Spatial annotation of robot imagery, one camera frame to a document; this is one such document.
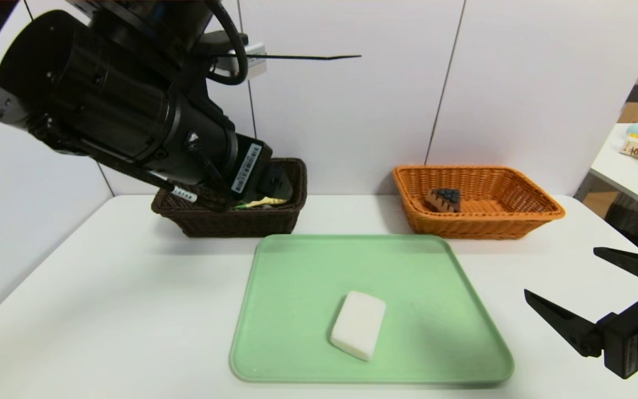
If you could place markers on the chocolate blueberry cake slice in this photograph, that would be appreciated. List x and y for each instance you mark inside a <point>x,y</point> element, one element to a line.
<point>443,200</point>

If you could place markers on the white rectangular block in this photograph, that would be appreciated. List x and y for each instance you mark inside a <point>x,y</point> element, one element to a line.
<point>358,327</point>

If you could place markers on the orange wicker basket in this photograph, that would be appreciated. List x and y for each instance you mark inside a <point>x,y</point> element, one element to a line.
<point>496,221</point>

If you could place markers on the dark grey panel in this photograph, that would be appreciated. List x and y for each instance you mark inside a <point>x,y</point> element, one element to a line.
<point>636,93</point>

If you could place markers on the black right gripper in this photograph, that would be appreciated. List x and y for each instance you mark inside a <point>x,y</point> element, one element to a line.
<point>623,342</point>

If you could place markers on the yellow green pasta spoon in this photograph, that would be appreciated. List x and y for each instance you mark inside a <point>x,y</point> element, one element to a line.
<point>268,201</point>

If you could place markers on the dark brown wicker basket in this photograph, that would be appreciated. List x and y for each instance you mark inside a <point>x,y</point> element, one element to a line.
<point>241,224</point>

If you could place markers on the white side table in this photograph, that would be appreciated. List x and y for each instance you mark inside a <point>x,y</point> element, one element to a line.
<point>623,177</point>

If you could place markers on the light green plastic tray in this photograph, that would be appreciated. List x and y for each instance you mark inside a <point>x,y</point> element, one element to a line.
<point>297,310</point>

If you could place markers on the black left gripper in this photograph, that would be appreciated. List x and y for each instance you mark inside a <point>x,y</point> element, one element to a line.
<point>250,168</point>

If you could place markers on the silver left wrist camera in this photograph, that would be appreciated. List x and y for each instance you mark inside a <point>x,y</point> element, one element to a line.
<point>255,61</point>

